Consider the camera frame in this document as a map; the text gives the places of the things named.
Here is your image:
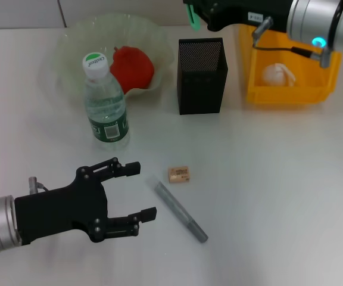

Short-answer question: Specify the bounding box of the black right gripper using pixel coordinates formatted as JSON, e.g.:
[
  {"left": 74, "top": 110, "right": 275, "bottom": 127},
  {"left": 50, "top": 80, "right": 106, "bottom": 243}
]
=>
[{"left": 183, "top": 0, "right": 291, "bottom": 32}]

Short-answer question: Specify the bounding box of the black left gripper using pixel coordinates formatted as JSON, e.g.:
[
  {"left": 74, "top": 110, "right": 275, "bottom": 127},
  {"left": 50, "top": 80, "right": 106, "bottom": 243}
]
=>
[{"left": 14, "top": 157, "right": 157, "bottom": 247}]

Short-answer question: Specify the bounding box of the green utility knife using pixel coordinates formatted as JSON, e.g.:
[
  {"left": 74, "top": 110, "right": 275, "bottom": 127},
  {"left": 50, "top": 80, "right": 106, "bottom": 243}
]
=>
[{"left": 186, "top": 2, "right": 201, "bottom": 32}]

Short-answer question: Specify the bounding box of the small tan eraser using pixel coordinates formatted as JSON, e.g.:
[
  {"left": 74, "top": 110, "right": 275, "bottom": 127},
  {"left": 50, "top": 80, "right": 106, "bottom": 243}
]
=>
[{"left": 167, "top": 166, "right": 192, "bottom": 184}]

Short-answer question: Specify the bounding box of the grey marker pen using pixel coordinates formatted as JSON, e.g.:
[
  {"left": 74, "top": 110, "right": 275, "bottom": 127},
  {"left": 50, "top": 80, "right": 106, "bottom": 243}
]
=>
[{"left": 153, "top": 178, "right": 209, "bottom": 244}]

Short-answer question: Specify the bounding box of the clear green-label water bottle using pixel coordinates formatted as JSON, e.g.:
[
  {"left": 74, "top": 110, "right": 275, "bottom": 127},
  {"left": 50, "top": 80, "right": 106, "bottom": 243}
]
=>
[{"left": 81, "top": 52, "right": 130, "bottom": 143}]

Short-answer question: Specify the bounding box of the red orange fruit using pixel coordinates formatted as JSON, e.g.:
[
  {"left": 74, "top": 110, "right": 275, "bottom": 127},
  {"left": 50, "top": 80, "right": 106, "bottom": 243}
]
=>
[{"left": 109, "top": 45, "right": 155, "bottom": 95}]

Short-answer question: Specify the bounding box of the white paper ball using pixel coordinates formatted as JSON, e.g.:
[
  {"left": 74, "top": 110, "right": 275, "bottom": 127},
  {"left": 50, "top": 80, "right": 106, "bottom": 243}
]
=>
[{"left": 261, "top": 63, "right": 297, "bottom": 88}]

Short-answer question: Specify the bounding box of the black mesh pen holder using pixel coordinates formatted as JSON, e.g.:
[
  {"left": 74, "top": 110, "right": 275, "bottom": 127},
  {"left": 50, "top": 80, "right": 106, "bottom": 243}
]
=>
[{"left": 176, "top": 37, "right": 229, "bottom": 116}]

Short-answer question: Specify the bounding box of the pale green glass fruit plate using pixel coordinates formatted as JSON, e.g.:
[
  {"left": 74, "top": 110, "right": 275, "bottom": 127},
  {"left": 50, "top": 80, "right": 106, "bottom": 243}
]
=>
[{"left": 54, "top": 13, "right": 174, "bottom": 98}]

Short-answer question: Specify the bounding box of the yellow plastic bin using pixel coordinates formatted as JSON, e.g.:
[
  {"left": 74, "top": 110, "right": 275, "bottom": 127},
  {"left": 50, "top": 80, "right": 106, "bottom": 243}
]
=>
[{"left": 238, "top": 23, "right": 343, "bottom": 105}]

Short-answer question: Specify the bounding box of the right arm gripper cable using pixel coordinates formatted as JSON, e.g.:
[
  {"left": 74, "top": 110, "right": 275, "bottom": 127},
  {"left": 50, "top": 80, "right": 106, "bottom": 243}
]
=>
[{"left": 251, "top": 16, "right": 335, "bottom": 70}]

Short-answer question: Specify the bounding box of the arm gripper cable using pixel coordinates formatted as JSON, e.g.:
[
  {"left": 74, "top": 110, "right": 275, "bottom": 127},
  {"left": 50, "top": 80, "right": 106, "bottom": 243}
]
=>
[
  {"left": 28, "top": 176, "right": 51, "bottom": 195},
  {"left": 251, "top": 16, "right": 335, "bottom": 70}
]

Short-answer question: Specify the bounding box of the left arm gripper cable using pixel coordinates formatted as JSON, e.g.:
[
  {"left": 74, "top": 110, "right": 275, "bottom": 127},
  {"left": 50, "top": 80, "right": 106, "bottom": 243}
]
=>
[{"left": 28, "top": 176, "right": 51, "bottom": 195}]

